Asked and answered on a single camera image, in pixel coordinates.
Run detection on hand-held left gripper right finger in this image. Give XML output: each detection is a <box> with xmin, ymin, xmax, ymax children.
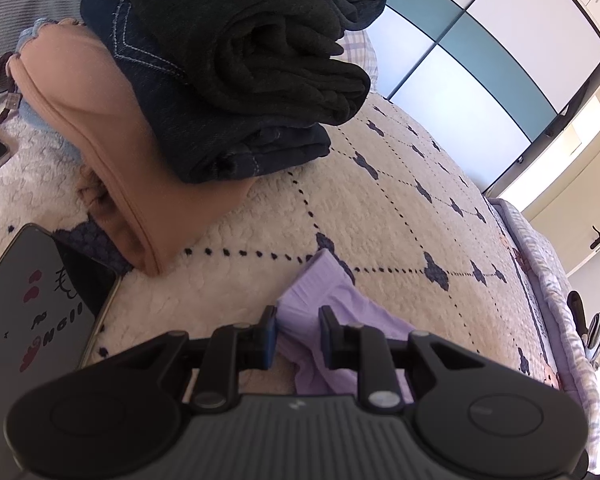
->
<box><xmin>319</xmin><ymin>305</ymin><xmax>524</xmax><ymax>411</ymax></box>

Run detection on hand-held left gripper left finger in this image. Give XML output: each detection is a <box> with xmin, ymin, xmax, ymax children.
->
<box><xmin>79</xmin><ymin>305</ymin><xmax>280</xmax><ymax>411</ymax></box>

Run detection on light purple garment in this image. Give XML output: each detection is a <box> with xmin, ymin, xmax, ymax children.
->
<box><xmin>275</xmin><ymin>250</ymin><xmax>418</xmax><ymax>396</ymax></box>

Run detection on cream bear printed blanket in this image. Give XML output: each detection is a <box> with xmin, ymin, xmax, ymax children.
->
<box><xmin>0</xmin><ymin>90</ymin><xmax>566</xmax><ymax>401</ymax></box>

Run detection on folded navy jeans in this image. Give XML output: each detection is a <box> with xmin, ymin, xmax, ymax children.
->
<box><xmin>80</xmin><ymin>0</ymin><xmax>333</xmax><ymax>185</ymax></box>

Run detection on purple checked quilt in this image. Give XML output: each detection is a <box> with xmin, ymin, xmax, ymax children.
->
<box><xmin>487</xmin><ymin>197</ymin><xmax>600</xmax><ymax>476</ymax></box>

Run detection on black printed tablet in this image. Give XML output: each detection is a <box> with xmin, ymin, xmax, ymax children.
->
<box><xmin>0</xmin><ymin>223</ymin><xmax>123</xmax><ymax>376</ymax></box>

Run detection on folded peach garment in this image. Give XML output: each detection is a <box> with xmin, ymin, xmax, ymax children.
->
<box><xmin>5</xmin><ymin>17</ymin><xmax>253</xmax><ymax>277</ymax></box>

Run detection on folded grey cloth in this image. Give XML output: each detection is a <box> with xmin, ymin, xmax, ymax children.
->
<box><xmin>585</xmin><ymin>312</ymin><xmax>600</xmax><ymax>356</ymax></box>

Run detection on folded dark grey sweater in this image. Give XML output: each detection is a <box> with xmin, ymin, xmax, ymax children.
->
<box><xmin>67</xmin><ymin>0</ymin><xmax>393</xmax><ymax>128</ymax></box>

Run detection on purple checked pillow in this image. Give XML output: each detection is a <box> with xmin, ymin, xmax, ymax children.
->
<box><xmin>340</xmin><ymin>27</ymin><xmax>381</xmax><ymax>93</ymax></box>

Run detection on folded light blue jeans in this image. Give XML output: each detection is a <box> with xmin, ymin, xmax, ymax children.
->
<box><xmin>17</xmin><ymin>17</ymin><xmax>88</xmax><ymax>166</ymax></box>

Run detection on white and teal wardrobe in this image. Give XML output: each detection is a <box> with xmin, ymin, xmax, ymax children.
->
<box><xmin>365</xmin><ymin>0</ymin><xmax>600</xmax><ymax>196</ymax></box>

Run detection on cream door with black handle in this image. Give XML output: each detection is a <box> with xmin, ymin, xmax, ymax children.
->
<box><xmin>497</xmin><ymin>160</ymin><xmax>600</xmax><ymax>276</ymax></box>

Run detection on brown charging cable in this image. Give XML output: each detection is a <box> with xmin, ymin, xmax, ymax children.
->
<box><xmin>0</xmin><ymin>52</ymin><xmax>26</xmax><ymax>128</ymax></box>

